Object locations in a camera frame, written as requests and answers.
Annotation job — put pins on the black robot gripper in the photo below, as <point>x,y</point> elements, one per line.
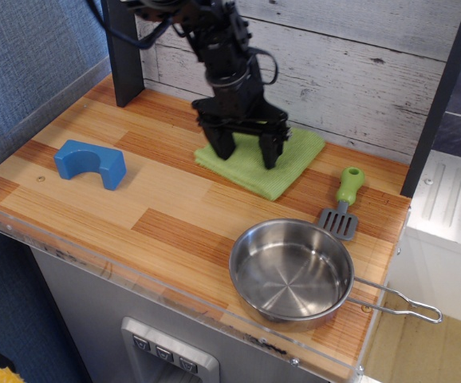
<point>241,107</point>

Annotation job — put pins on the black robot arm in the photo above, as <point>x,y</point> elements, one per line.
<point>220,39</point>

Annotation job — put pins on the stainless steel pan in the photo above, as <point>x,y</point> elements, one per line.
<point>291,275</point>

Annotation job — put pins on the blue wooden arch block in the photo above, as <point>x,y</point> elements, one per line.
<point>76,157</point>

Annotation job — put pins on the silver button control panel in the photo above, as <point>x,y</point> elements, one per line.
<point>158,357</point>

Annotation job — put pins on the white ribbed side cabinet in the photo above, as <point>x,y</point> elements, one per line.
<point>427,266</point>

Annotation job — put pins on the clear acrylic front guard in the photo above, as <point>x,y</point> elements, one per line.
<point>94,293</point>

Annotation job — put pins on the yellow black object on floor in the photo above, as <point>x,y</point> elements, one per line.
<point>8,376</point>

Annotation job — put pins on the green handled grey spatula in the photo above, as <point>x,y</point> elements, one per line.
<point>338,221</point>

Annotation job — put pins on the dark left support post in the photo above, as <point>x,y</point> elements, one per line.
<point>124,58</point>

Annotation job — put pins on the dark support post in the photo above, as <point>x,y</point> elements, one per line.
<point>443,94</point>
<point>124,58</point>

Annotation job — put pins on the dark right support post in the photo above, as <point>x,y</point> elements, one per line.
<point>443,94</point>

